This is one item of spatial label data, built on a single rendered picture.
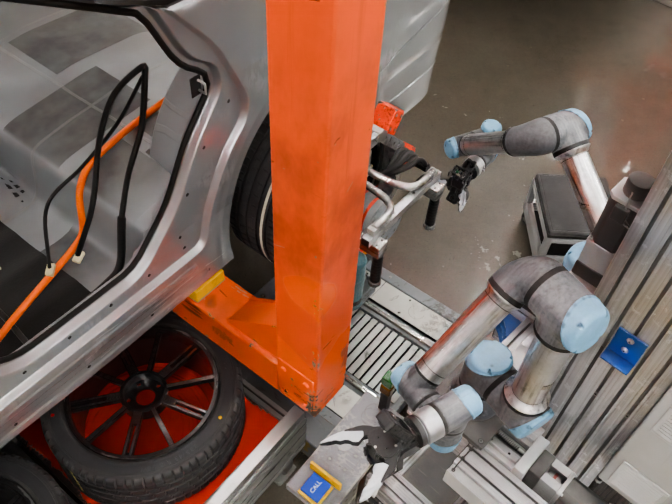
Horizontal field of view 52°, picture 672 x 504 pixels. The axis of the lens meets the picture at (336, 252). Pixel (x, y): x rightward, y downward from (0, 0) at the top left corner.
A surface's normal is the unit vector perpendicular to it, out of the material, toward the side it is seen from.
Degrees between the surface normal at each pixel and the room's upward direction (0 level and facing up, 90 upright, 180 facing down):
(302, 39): 90
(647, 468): 90
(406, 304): 0
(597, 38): 0
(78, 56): 1
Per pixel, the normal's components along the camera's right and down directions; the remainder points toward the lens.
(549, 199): 0.05, -0.65
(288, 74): -0.62, 0.58
